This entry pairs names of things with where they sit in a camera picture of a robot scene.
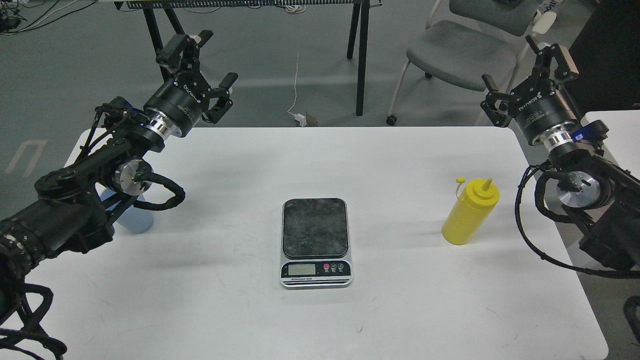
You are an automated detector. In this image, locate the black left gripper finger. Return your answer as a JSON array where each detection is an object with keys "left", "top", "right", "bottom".
[
  {"left": 156, "top": 30, "right": 213, "bottom": 82},
  {"left": 201, "top": 72, "right": 239, "bottom": 125}
]

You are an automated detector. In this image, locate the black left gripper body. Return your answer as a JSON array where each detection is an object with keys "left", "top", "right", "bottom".
[{"left": 143, "top": 70, "right": 221, "bottom": 138}]

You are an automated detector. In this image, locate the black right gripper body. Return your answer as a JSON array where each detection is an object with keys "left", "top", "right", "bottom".
[{"left": 509, "top": 80, "right": 578, "bottom": 146}]

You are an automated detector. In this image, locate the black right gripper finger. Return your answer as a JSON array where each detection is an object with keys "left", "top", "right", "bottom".
[
  {"left": 525, "top": 35, "right": 579, "bottom": 88},
  {"left": 480, "top": 74, "right": 521, "bottom": 128}
]

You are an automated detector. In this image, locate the yellow squeeze bottle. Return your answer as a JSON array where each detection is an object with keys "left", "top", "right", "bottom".
[{"left": 441, "top": 177, "right": 500, "bottom": 246}]

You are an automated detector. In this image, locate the light blue plastic cup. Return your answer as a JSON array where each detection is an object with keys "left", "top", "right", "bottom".
[{"left": 99, "top": 188, "right": 154, "bottom": 234}]

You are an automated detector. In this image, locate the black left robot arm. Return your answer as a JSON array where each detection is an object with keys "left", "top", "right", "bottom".
[{"left": 0, "top": 29, "right": 238, "bottom": 360}]

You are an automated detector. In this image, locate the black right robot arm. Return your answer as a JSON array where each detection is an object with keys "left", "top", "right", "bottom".
[{"left": 480, "top": 35, "right": 640, "bottom": 280}]

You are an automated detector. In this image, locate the black digital kitchen scale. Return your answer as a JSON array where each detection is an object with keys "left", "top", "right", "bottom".
[{"left": 279, "top": 197, "right": 354, "bottom": 290}]

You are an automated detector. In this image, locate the black cabinet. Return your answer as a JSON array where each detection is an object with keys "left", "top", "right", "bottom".
[{"left": 565, "top": 0, "right": 640, "bottom": 116}]

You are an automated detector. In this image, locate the grey office chair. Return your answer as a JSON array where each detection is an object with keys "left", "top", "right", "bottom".
[{"left": 386, "top": 0, "right": 557, "bottom": 126}]

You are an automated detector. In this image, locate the white side table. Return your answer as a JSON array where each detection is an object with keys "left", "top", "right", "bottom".
[{"left": 582, "top": 110, "right": 640, "bottom": 179}]

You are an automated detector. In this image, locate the white cable with plug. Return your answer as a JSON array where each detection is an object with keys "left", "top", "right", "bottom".
[{"left": 287, "top": 40, "right": 308, "bottom": 126}]

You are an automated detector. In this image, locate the black metal table frame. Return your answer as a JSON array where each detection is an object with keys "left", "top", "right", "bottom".
[{"left": 112, "top": 0, "right": 371, "bottom": 117}]

